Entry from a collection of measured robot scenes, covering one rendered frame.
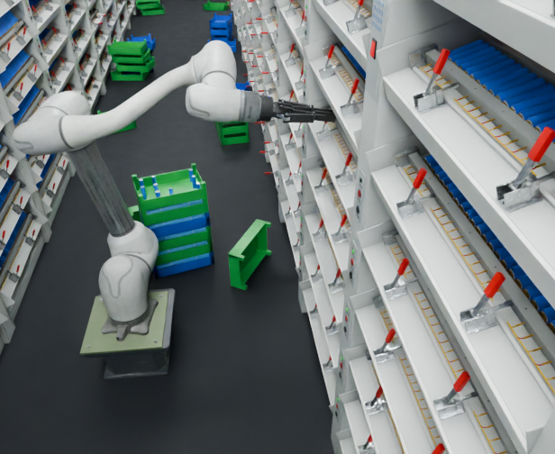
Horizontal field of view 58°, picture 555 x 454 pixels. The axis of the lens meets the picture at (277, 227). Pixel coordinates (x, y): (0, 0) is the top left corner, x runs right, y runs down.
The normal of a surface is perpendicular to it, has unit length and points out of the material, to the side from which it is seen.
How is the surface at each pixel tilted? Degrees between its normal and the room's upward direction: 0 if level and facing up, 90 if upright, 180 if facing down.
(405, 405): 19
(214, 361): 0
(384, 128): 90
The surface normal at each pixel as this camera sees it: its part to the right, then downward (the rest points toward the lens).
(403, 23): 0.13, 0.59
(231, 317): -0.01, -0.81
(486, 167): -0.33, -0.73
